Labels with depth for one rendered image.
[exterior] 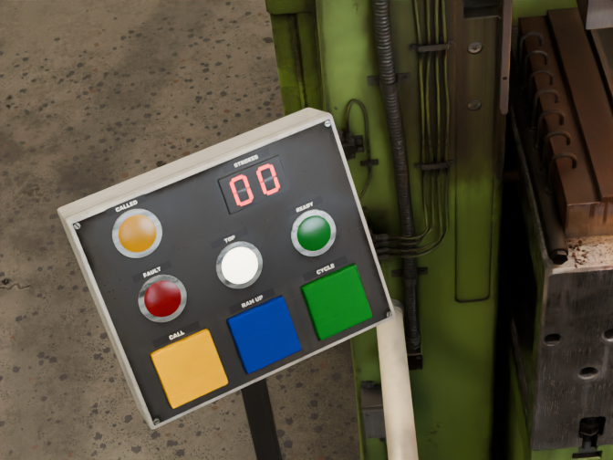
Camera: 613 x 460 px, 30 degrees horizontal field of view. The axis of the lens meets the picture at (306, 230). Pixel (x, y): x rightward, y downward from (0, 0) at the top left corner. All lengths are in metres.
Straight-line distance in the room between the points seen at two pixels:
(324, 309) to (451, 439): 0.88
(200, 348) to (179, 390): 0.06
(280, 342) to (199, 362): 0.10
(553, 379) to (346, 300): 0.46
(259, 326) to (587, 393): 0.63
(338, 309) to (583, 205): 0.38
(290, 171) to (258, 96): 1.94
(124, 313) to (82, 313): 1.49
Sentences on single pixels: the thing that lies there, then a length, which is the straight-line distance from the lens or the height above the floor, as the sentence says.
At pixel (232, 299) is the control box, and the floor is 1.06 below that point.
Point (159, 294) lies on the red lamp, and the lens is 1.35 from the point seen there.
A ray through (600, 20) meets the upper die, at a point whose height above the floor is 1.28.
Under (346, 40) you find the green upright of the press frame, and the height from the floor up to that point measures 1.18.
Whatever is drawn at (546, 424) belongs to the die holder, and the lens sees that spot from 1.88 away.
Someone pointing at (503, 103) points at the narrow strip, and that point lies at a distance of 1.61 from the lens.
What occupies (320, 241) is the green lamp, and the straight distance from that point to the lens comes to 1.40.
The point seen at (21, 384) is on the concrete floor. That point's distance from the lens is 2.75.
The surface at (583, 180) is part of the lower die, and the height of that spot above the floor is 0.98.
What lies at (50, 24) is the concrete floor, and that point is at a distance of 3.76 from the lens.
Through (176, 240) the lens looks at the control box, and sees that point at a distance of 1.35.
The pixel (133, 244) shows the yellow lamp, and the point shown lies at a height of 1.16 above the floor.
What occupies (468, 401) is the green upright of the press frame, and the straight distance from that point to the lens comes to 2.15.
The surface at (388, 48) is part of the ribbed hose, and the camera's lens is 1.51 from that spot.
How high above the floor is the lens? 2.10
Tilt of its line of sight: 47 degrees down
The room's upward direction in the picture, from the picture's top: 8 degrees counter-clockwise
